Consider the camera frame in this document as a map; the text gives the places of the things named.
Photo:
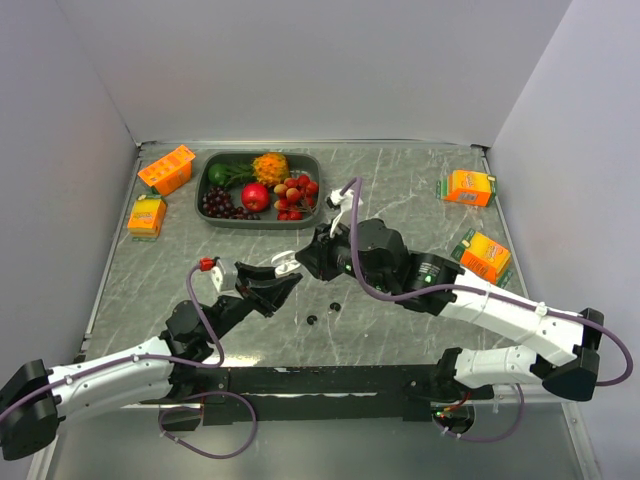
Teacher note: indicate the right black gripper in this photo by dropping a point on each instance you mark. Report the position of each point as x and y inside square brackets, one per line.
[317, 255]

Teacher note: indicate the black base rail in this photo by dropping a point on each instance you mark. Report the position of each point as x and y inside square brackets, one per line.
[408, 392]

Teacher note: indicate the dark grey fruit tray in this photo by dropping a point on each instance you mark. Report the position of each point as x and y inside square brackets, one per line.
[299, 163]

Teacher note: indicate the white earbud charging case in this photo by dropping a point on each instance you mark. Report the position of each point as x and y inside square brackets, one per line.
[285, 263]

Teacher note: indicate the red apple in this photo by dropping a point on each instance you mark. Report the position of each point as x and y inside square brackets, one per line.
[255, 197]

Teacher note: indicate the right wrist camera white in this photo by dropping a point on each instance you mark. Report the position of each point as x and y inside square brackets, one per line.
[341, 205]

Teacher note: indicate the orange box back right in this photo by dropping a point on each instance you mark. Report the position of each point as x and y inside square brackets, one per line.
[468, 187]

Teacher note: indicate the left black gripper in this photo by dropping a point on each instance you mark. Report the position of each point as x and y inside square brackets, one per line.
[265, 289]

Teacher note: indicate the orange box front right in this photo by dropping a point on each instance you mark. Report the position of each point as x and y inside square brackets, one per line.
[484, 257]

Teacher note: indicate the red lychee cluster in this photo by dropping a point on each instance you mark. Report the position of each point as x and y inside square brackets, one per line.
[296, 198]

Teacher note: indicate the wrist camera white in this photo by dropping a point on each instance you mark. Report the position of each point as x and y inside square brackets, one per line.
[341, 205]
[223, 273]

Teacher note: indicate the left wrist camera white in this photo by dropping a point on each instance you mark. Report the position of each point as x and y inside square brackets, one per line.
[223, 273]

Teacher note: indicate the orange box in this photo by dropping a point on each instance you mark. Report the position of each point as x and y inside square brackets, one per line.
[468, 187]
[484, 257]

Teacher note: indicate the orange carton back left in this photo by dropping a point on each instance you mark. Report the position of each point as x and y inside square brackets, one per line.
[170, 172]

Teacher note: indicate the orange spiky fruit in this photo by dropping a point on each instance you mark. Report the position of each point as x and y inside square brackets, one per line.
[270, 169]

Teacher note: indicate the dark purple grape bunch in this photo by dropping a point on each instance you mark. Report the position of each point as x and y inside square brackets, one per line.
[217, 203]

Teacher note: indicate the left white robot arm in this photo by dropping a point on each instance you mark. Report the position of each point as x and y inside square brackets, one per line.
[38, 400]

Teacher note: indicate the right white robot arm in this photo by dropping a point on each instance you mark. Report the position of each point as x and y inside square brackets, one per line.
[555, 349]

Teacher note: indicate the green lime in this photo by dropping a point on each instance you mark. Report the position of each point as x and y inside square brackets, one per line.
[218, 174]

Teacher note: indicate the orange sponge pack left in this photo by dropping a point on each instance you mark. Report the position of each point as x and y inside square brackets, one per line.
[147, 217]

